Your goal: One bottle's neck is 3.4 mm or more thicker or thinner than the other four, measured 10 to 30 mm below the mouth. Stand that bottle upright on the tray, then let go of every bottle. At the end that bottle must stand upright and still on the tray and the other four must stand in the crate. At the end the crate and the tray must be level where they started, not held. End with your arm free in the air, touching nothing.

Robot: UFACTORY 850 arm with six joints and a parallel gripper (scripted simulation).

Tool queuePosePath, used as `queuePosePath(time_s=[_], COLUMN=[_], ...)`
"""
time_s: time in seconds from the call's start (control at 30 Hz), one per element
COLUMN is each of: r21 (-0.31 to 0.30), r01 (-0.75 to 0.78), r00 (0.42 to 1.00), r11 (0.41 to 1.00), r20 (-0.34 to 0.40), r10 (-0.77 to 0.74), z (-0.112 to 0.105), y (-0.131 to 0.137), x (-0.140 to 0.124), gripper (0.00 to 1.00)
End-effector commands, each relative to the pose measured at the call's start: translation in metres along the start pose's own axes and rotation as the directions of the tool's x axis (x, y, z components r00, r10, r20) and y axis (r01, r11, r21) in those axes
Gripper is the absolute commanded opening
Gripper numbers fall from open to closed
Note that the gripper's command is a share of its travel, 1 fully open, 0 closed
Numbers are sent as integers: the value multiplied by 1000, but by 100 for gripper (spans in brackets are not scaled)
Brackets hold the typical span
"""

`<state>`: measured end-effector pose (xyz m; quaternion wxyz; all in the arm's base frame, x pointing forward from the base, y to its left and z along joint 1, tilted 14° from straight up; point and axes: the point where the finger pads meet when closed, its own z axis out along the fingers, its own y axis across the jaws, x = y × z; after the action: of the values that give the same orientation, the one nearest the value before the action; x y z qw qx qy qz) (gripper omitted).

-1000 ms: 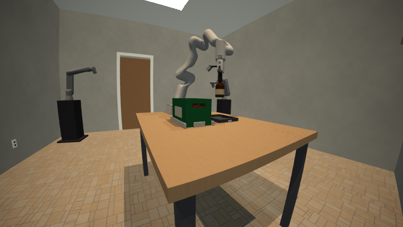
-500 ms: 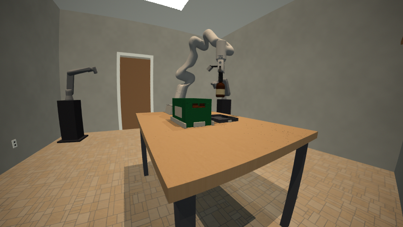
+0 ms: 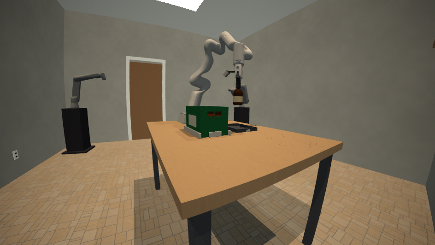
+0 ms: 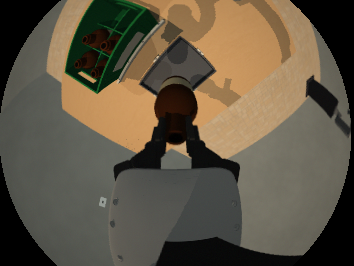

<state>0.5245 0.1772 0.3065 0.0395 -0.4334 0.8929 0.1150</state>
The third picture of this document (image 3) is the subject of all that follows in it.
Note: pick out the green crate with dividers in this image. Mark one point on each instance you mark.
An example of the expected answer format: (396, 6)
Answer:
(197, 119)

